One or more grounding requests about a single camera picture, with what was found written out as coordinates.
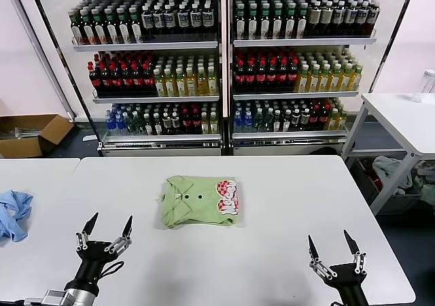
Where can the clear green water bottle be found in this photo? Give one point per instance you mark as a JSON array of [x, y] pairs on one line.
[[259, 123], [138, 126], [128, 126], [268, 123]]

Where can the light green t-shirt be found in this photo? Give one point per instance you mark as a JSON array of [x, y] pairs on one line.
[[197, 200]]

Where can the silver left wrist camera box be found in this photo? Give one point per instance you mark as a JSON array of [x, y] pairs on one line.
[[56, 298]]

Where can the grey metal rods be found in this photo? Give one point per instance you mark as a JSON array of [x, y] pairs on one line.
[[23, 132]]

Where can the blue water bottle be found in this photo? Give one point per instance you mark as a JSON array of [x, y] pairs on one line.
[[119, 125], [109, 124], [248, 124], [238, 124]]

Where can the dark bottle beige label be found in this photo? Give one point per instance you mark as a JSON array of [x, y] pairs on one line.
[[314, 22], [326, 21]]

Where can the grey metal drinks shelf unit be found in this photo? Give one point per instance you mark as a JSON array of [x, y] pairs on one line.
[[153, 45], [306, 41]]

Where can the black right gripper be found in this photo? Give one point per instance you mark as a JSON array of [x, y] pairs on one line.
[[350, 282]]

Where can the dark grey storage crate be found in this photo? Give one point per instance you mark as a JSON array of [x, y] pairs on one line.
[[394, 204]]

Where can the white side table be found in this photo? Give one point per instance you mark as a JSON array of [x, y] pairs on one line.
[[401, 122]]

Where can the dark bottle blue-white label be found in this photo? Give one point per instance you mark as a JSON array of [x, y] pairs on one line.
[[208, 19], [362, 20], [158, 21], [147, 22], [169, 21], [350, 21], [338, 21], [195, 20], [183, 20], [373, 19]]

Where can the red-cap cola bottle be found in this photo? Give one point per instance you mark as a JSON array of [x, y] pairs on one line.
[[260, 78], [271, 78], [137, 78], [186, 124], [94, 80], [281, 77], [239, 79], [292, 77], [148, 78], [250, 79], [324, 120], [196, 124], [104, 80], [314, 121], [115, 79], [126, 79]]

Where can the crumpled blue cloth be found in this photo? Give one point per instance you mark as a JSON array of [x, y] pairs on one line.
[[13, 217]]

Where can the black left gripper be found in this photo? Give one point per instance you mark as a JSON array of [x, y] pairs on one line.
[[93, 262]]

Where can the small white floor piece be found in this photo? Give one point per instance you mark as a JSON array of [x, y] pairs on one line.
[[89, 137]]

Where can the grey wall post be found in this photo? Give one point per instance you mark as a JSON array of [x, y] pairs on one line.
[[42, 47]]

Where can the open cardboard box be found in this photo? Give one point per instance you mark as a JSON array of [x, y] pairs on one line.
[[20, 148]]

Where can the crumpled pale green cloth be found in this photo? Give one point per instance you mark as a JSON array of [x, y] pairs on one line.
[[426, 187]]

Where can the clear plastic jar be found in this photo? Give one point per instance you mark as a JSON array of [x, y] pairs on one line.
[[425, 85]]

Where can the green-cap white-label tea bottle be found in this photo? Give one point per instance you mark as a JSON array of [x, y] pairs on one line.
[[100, 30], [88, 30], [290, 24], [277, 24], [301, 24], [136, 29], [240, 25], [76, 30], [123, 29], [265, 25], [252, 25], [111, 29]]

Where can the small dark drink bottle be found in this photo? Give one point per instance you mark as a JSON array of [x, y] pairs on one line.
[[277, 123], [157, 126], [175, 126], [305, 122], [286, 123], [166, 126], [147, 126], [296, 122]]

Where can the crumpled grey cloth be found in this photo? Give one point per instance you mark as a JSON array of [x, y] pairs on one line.
[[387, 170]]

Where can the crumpled red cloth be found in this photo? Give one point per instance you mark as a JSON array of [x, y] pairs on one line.
[[375, 183]]

